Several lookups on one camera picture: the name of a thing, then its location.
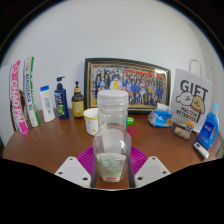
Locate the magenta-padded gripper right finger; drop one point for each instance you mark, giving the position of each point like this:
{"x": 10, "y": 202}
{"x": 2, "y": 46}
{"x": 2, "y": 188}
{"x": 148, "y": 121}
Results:
{"x": 151, "y": 170}

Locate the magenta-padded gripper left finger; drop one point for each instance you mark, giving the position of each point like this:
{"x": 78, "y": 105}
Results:
{"x": 73, "y": 170}

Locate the clear plastic drink bottle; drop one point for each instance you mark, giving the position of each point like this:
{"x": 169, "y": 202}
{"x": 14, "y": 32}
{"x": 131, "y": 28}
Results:
{"x": 112, "y": 146}

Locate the small patterned snack packet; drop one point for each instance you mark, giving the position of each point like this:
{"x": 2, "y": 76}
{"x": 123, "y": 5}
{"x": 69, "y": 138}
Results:
{"x": 181, "y": 133}

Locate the white cup with yellow rim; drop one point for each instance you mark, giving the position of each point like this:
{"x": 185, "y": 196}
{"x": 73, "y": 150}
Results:
{"x": 90, "y": 123}

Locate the blue tissue pack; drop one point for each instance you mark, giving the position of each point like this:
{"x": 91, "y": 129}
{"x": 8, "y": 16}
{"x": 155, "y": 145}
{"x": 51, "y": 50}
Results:
{"x": 160, "y": 118}

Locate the white remote control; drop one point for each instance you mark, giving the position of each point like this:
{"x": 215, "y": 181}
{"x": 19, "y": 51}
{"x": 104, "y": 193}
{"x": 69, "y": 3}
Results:
{"x": 201, "y": 150}

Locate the small green box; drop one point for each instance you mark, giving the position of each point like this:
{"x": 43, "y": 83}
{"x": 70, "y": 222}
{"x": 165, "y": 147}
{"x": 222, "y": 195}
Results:
{"x": 130, "y": 120}

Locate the colourful puzzle cube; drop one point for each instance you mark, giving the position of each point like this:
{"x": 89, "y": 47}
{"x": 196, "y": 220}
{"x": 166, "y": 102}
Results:
{"x": 189, "y": 127}

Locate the brown pump bottle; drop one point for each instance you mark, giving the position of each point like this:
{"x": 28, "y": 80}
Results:
{"x": 78, "y": 105}

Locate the dark blue pump bottle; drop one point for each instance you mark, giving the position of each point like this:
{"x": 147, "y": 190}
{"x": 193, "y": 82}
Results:
{"x": 61, "y": 103}

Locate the white tube with blue cap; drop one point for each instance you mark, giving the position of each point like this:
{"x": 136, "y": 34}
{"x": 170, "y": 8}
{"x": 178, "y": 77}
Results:
{"x": 47, "y": 106}

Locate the blue detergent bottle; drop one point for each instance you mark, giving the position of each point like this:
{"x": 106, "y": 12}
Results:
{"x": 208, "y": 130}

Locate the white printed paper gift bag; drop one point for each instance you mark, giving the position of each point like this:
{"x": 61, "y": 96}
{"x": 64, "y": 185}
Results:
{"x": 191, "y": 96}

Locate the framed group picture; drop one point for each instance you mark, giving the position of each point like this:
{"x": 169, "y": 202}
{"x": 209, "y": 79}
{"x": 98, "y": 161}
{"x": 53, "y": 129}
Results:
{"x": 140, "y": 85}

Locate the tall green and white box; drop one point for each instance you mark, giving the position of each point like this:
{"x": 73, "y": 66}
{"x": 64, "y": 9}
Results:
{"x": 30, "y": 93}

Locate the tall pink and white box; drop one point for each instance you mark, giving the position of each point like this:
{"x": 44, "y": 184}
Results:
{"x": 17, "y": 100}

